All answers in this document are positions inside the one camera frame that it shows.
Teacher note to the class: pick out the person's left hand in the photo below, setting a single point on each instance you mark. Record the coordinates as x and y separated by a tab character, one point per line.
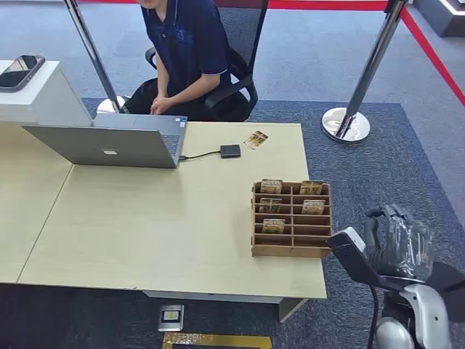
166	103

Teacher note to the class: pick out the chrome stanchion post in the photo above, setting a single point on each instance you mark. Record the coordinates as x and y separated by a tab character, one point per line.
93	53
370	67

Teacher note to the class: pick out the gold floor tape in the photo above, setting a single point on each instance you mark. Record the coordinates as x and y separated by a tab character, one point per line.
218	341

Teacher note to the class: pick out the dark display platform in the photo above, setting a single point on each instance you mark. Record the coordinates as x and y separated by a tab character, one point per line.
435	17

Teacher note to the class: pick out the white cabinet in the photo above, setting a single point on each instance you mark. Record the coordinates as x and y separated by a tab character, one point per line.
47	96

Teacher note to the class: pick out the wooden slotted card organizer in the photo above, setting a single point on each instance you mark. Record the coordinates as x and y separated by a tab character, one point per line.
290	250

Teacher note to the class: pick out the silver floor socket box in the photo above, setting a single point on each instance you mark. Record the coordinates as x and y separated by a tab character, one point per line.
170	318

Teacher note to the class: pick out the black smartphone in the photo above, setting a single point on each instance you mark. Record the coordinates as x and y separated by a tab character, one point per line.
19	72

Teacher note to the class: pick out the black external drive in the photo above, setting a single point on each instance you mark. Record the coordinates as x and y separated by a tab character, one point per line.
230	151

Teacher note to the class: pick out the person's right forearm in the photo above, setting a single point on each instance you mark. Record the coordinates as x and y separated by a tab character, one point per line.
162	79

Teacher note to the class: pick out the red barrier belt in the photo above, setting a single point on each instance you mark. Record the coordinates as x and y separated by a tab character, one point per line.
327	5
432	55

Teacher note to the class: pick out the grey laptop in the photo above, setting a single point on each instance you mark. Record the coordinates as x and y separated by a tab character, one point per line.
108	144

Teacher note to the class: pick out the person's right hand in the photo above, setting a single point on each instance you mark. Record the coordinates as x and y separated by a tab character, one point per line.
155	108

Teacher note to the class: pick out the person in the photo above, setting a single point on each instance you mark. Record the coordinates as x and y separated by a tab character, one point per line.
188	43

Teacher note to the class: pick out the black office chair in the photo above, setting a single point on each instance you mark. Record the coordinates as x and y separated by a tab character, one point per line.
236	29

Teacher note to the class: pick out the black and pale wrist camera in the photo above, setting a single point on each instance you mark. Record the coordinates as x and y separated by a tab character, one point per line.
348	255

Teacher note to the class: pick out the person's left forearm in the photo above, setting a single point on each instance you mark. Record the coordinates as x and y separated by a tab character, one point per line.
196	89

